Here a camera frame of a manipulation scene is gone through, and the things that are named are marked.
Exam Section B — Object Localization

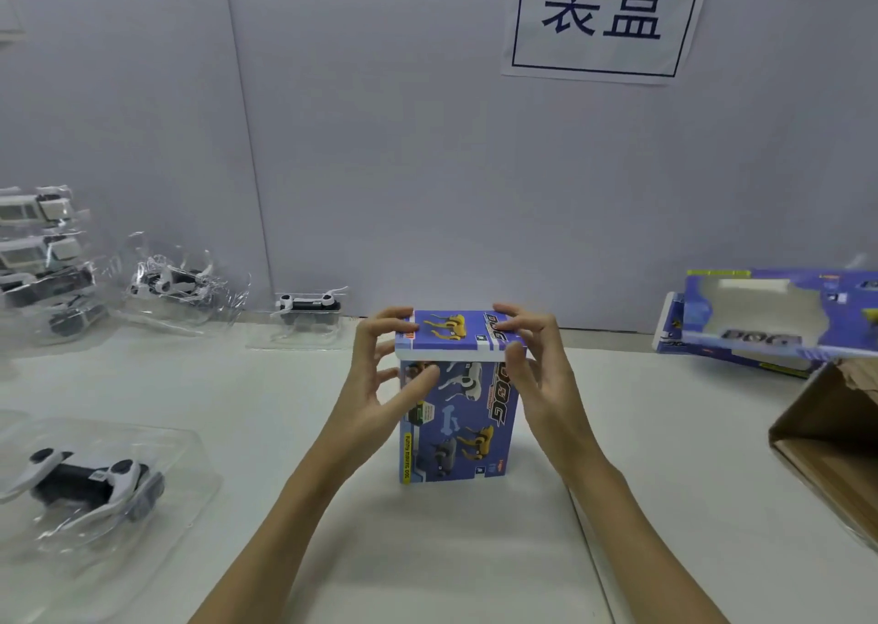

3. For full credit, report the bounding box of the person's left hand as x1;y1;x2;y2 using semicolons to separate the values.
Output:
321;307;441;475

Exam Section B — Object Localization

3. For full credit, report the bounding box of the person's right hand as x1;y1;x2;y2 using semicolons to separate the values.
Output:
493;303;607;475

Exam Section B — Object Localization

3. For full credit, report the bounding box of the blue toy dog box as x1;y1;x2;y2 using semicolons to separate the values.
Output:
394;310;530;486

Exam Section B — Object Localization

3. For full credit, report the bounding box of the person's left forearm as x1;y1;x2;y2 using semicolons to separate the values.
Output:
188;438;386;624

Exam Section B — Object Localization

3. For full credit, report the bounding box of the person's right forearm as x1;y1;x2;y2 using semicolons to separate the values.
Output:
549;438;731;624

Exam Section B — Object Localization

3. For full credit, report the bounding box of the clear plastic blister tray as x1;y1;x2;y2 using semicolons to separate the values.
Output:
0;409;225;576
113;231;255;338
246;286;359;352

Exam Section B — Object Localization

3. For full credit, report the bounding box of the black white robot dog toy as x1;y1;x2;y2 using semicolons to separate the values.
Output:
273;287;344;324
0;446;167;523
127;260;215;303

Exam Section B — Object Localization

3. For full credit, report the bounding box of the flat blue window box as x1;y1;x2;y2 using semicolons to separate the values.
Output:
682;268;878;361
652;292;827;379

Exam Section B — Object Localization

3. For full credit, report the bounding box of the brown cardboard carton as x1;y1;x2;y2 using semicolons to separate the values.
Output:
768;357;878;554

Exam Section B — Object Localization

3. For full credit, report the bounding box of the pile of packed toy trays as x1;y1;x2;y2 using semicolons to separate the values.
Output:
0;184;114;353

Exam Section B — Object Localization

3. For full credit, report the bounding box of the white paper wall sign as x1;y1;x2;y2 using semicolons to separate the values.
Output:
501;0;714;86

